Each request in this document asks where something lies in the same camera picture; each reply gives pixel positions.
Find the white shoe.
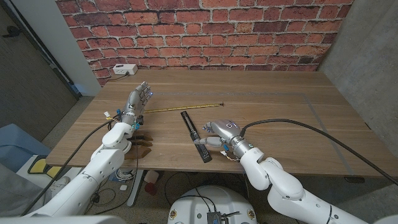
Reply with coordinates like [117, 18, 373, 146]
[46, 175, 71, 197]

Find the white power strip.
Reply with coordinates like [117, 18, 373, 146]
[112, 63, 139, 76]

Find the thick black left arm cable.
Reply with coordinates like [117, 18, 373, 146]
[20, 118, 119, 216]

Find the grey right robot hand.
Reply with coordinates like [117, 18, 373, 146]
[193, 119, 254, 158]

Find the black power strip cord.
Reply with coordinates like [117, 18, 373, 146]
[107, 73, 129, 82]

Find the yellow tape measure black case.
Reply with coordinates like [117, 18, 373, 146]
[144, 102, 225, 114]

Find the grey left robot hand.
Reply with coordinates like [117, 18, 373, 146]
[120, 81, 154, 125]

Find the brown wooden object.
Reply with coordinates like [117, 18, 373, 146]
[124, 131, 154, 160]

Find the white cable bundle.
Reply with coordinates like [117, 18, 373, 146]
[114, 169, 136, 182]

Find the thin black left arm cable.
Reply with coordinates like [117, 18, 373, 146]
[93, 128, 140, 216]

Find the blue plastic bin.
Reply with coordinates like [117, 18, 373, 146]
[0, 123, 52, 174]

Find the long black stapler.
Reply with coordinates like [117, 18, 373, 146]
[180, 110, 213, 164]

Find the grey device with wires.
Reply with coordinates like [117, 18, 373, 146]
[206, 211, 241, 224]

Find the printed brick wall backdrop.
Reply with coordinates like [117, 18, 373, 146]
[55, 0, 355, 87]

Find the grey metal table leg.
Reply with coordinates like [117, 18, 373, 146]
[126, 169, 144, 208]

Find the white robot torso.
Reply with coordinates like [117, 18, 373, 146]
[167, 185, 259, 224]

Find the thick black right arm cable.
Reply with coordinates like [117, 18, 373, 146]
[239, 118, 398, 187]

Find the red and white bottle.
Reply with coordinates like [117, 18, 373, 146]
[144, 170, 160, 196]

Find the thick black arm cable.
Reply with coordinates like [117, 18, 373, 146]
[239, 118, 398, 187]
[20, 118, 119, 216]

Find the black door handle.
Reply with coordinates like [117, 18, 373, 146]
[2, 25, 22, 39]

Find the black looped floor cable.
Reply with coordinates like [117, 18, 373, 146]
[164, 171, 218, 213]

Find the yellow pad with black edge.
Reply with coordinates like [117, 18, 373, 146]
[27, 154, 65, 175]

